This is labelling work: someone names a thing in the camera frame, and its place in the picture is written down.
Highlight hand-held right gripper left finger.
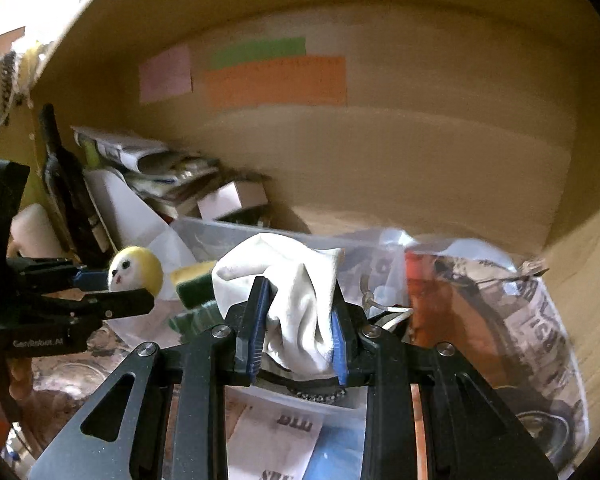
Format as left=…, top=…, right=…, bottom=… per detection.
left=30, top=276, right=277, bottom=480

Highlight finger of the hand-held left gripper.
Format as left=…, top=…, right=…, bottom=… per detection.
left=17, top=257, right=113, bottom=295
left=32, top=287, right=156, bottom=322

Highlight yellow green sponge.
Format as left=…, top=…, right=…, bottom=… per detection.
left=170, top=260, right=219, bottom=311

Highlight stack of papers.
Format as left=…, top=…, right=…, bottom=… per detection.
left=71, top=125, right=222, bottom=215

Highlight yellow plush toy white face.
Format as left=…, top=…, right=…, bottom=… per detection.
left=107, top=245, right=165, bottom=297

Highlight printed paper sheet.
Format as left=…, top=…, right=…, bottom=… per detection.
left=226, top=389, right=327, bottom=480

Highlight black beaded strap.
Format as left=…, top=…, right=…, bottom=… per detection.
left=279, top=379, right=350, bottom=405

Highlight white foam roll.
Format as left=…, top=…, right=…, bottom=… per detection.
left=9, top=204, right=65, bottom=262

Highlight white cloth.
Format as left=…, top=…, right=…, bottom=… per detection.
left=212, top=233, right=346, bottom=382

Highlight white cable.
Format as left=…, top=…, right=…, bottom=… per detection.
left=361, top=280, right=415, bottom=332

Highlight green paper note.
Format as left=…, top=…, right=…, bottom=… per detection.
left=209, top=36, right=307, bottom=71

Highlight orange paper note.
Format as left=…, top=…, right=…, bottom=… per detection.
left=204, top=56, right=348, bottom=109

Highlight printed clear plastic bag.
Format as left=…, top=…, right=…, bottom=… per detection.
left=402, top=237, right=590, bottom=478

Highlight pink paper note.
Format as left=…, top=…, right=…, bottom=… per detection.
left=139, top=43, right=194, bottom=105

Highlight dark green sponge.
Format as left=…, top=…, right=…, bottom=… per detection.
left=168, top=304, right=227, bottom=337

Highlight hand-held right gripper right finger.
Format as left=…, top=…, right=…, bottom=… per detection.
left=329, top=284, right=562, bottom=480

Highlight white paper bag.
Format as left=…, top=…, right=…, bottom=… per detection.
left=84, top=167, right=197, bottom=266

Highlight clear plastic container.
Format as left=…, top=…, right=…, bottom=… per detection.
left=107, top=217, right=588, bottom=480

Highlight small white box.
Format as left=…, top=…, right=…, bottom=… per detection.
left=197, top=179, right=272, bottom=222

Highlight hanging paper scraps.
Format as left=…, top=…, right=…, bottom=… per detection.
left=0, top=27, right=48, bottom=142

